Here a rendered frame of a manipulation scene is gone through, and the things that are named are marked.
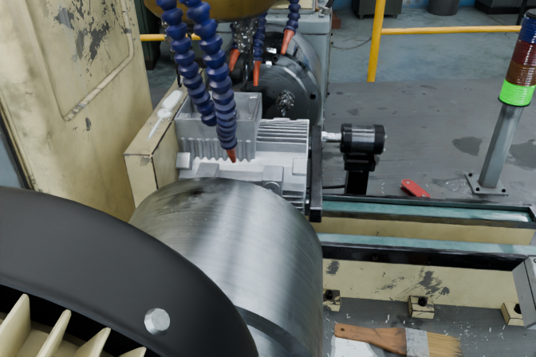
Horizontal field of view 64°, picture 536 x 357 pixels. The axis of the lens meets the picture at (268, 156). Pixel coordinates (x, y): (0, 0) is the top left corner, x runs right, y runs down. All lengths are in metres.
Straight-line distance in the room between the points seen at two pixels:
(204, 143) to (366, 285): 0.38
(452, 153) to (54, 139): 1.01
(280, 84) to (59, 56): 0.43
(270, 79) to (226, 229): 0.51
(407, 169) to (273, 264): 0.81
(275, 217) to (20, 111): 0.32
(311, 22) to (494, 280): 0.66
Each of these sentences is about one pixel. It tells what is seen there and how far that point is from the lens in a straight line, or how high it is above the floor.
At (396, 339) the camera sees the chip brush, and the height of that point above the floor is 0.81.
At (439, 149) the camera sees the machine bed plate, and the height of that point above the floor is 0.80.
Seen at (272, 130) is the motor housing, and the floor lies 1.11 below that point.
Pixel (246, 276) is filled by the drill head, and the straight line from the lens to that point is 0.39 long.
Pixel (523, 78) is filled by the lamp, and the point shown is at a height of 1.09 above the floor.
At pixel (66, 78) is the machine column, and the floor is 1.22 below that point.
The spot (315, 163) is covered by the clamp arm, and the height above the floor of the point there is 1.03.
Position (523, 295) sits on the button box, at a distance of 0.60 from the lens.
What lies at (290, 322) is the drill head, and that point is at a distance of 0.40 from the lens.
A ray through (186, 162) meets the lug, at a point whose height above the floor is 1.08.
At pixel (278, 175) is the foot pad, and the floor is 1.08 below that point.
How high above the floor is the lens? 1.45
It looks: 33 degrees down
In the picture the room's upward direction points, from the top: 1 degrees counter-clockwise
